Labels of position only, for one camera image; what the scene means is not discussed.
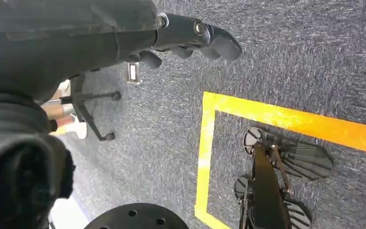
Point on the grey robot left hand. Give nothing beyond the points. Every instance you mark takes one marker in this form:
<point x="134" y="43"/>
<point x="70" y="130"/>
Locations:
<point x="60" y="41"/>

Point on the black office chair base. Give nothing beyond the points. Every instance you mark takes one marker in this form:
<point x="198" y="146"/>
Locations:
<point x="85" y="113"/>

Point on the metal floor socket plate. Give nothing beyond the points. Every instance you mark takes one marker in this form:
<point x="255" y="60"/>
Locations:
<point x="133" y="72"/>

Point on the ribbed grey left arm sleeve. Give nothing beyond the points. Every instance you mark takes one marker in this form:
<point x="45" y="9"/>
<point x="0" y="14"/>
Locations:
<point x="9" y="113"/>

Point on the person's foot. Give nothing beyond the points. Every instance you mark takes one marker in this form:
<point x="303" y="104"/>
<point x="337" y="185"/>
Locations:
<point x="79" y="131"/>

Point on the white flat board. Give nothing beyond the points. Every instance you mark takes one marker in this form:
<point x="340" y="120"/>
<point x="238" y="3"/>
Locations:
<point x="66" y="216"/>

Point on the yellow floor tape outline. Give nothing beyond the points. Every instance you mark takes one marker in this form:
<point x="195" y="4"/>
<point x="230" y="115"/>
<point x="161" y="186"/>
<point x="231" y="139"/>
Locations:
<point x="208" y="151"/>

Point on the black round perforated plate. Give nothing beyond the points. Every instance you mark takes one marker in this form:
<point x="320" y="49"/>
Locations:
<point x="135" y="218"/>

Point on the black robot leg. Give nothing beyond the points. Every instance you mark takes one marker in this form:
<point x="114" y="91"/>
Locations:
<point x="266" y="189"/>

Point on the black robot left foot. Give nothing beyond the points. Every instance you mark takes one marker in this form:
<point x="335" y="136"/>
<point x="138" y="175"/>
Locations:
<point x="309" y="161"/>

